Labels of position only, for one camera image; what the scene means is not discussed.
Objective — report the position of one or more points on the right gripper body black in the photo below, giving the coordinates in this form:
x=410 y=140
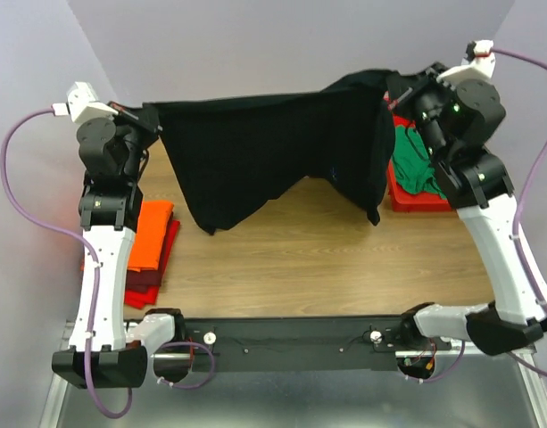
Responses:
x=423 y=101

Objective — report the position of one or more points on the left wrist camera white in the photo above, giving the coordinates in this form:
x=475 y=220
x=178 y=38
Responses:
x=82 y=105

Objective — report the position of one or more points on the red folded t shirt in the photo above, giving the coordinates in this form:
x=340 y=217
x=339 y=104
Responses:
x=139 y=300

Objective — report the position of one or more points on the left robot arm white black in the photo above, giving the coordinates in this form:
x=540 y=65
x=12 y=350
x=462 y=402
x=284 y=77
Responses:
x=100 y=353

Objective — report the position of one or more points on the red plastic bin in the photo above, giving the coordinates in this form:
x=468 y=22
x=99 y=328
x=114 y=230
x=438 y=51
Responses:
x=404 y=202

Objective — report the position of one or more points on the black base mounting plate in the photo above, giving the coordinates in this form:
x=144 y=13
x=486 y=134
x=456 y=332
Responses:
x=292 y=344

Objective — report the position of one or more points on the green t shirt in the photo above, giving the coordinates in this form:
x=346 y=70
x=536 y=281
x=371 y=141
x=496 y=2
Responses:
x=411 y=162

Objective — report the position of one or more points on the aluminium frame rail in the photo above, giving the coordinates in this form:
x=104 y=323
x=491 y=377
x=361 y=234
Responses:
x=129 y=325

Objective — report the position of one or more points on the black t shirt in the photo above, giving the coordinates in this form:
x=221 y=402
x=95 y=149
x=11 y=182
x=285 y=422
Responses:
x=231 y=156

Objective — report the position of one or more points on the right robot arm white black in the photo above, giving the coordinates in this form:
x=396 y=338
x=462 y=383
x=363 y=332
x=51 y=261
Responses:
x=478 y=186

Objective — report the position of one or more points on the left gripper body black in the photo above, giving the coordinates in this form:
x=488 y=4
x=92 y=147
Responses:
x=138 y=135

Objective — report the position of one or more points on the orange folded t shirt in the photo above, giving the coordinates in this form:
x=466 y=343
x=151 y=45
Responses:
x=153 y=221

